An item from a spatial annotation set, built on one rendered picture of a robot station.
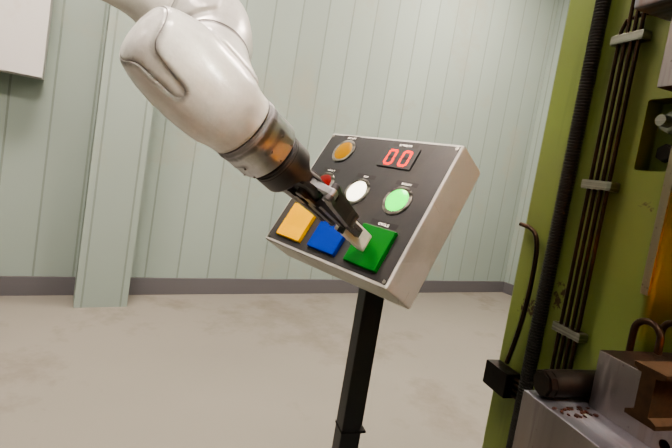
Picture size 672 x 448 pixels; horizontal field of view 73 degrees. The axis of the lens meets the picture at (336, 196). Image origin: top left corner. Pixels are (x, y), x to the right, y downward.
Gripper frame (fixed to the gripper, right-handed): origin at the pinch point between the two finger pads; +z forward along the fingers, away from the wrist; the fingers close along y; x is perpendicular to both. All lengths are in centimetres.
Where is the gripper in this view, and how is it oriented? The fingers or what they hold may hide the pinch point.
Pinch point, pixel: (353, 232)
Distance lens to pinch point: 72.2
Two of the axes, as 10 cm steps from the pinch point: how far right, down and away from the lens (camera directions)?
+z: 5.5, 5.5, 6.2
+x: 5.1, -8.2, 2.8
